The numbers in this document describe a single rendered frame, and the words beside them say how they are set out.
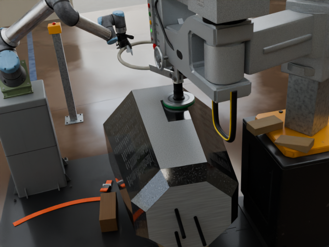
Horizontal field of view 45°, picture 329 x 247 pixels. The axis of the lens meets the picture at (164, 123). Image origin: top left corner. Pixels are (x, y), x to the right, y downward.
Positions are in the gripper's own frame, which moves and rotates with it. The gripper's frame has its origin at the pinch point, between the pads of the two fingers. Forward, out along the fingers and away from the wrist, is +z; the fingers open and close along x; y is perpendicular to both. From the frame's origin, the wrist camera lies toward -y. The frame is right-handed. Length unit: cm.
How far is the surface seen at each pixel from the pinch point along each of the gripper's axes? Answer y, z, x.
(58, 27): 1, -5, -96
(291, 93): 6, -13, 151
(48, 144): 88, 45, -8
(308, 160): 27, 12, 175
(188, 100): 29, 0, 92
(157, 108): 46, 2, 78
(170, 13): 35, -60, 87
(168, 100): 37, 0, 80
